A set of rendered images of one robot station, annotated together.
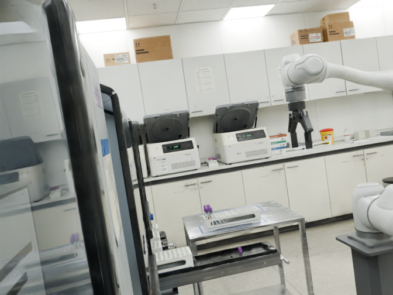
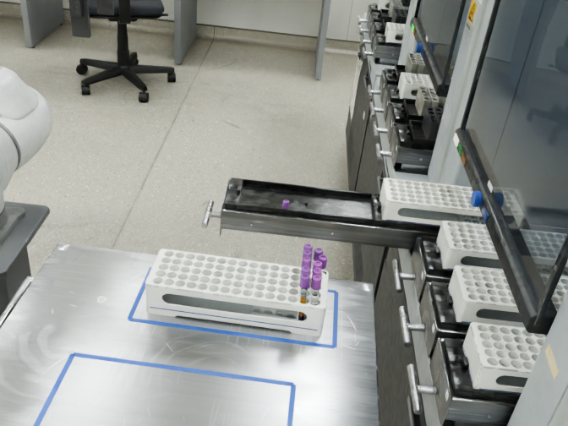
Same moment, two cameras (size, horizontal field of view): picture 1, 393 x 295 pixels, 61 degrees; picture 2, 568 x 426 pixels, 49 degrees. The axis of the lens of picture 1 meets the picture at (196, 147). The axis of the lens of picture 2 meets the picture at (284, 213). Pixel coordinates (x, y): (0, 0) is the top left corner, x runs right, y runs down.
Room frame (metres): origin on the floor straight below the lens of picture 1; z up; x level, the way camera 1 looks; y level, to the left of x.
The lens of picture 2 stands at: (2.55, 0.06, 1.55)
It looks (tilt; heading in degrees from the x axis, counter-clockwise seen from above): 33 degrees down; 189
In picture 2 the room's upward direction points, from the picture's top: 7 degrees clockwise
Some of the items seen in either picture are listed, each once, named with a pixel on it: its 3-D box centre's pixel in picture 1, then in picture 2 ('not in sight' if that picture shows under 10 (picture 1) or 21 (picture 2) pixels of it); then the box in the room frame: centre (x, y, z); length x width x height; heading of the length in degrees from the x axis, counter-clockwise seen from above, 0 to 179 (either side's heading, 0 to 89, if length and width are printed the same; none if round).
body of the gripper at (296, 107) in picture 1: (297, 111); not in sight; (1.52, -0.48, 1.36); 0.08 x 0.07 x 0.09; 9
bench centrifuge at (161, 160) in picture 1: (169, 142); not in sight; (3.93, 0.30, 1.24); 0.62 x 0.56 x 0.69; 10
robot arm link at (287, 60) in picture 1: (293, 71); not in sight; (1.51, -0.48, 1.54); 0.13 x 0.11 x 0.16; 3
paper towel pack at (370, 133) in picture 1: (364, 134); not in sight; (4.56, -2.31, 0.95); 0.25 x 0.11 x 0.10; 95
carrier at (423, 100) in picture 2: not in sight; (423, 102); (0.76, 0.15, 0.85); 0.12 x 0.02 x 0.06; 10
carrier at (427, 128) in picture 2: not in sight; (429, 124); (0.91, 0.18, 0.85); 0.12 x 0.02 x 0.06; 9
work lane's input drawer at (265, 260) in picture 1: (200, 268); (364, 219); (1.34, 0.05, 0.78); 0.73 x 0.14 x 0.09; 99
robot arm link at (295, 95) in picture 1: (295, 95); not in sight; (1.52, -0.48, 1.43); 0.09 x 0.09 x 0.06
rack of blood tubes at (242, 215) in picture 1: (231, 218); (238, 291); (1.75, -0.13, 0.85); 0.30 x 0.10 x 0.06; 97
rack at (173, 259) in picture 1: (155, 264); (448, 207); (1.31, 0.23, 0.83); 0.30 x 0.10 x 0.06; 99
